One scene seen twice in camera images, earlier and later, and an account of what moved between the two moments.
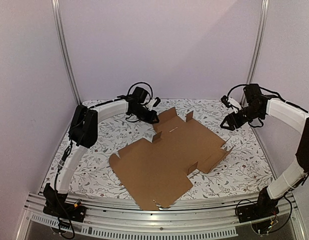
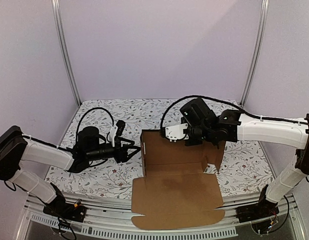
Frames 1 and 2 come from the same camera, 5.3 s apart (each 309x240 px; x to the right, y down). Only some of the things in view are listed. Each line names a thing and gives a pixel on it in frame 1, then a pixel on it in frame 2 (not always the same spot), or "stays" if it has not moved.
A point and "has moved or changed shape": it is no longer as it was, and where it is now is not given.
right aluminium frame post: [264, 12] stays
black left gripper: [154, 115] → [123, 150]
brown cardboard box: [158, 170] has moved or changed shape
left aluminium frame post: [57, 14] stays
